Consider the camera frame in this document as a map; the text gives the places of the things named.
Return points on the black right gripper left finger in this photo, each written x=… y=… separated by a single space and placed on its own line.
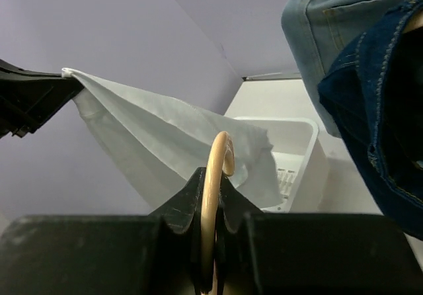
x=179 y=210

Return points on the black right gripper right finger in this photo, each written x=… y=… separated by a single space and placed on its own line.
x=233 y=206

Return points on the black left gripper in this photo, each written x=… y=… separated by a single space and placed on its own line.
x=29 y=99

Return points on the wooden hanger of white skirt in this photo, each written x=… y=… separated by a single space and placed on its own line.
x=221 y=161

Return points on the white skirt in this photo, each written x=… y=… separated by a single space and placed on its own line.
x=157 y=142

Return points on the dark blue denim skirt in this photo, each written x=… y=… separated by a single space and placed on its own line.
x=373 y=91

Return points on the light blue denim skirt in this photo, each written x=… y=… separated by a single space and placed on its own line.
x=318 y=30

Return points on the white plastic basket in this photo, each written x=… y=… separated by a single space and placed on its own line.
x=301 y=164

